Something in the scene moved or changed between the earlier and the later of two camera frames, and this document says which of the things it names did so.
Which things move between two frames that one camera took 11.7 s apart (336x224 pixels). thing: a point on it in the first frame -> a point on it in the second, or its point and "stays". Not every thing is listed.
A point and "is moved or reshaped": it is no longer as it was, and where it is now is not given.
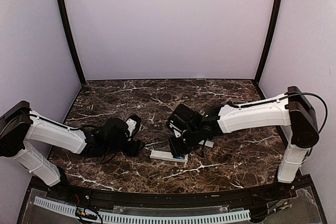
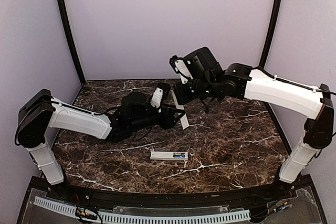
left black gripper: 134,149 -> 168,121
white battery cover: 207,143 is moved or reshaped
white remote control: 166,155 stays
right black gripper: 176,150 -> 182,98
